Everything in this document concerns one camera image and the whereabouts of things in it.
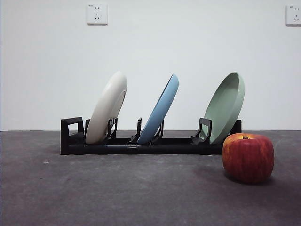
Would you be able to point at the cream pale yellow plate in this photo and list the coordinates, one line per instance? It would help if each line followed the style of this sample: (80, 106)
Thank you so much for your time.
(105, 106)

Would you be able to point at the red yellow apple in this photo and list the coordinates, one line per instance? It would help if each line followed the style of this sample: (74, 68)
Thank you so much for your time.
(248, 157)

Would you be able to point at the blue plate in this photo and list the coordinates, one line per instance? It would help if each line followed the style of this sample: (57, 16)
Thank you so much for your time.
(160, 110)

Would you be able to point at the green plate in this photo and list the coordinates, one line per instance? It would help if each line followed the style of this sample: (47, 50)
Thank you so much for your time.
(225, 103)

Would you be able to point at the black plate rack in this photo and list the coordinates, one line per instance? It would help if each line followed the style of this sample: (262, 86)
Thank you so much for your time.
(75, 148)

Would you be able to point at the white wall socket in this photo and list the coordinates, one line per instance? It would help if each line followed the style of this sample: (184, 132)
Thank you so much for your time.
(294, 15)
(97, 14)

